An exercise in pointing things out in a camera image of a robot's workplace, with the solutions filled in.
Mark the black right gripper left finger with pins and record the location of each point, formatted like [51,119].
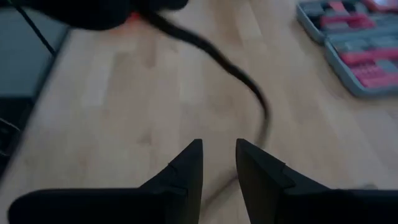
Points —
[171,205]

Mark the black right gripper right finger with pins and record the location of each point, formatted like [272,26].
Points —
[280,205]

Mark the grey plastic tool case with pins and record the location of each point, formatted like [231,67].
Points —
[348,84]

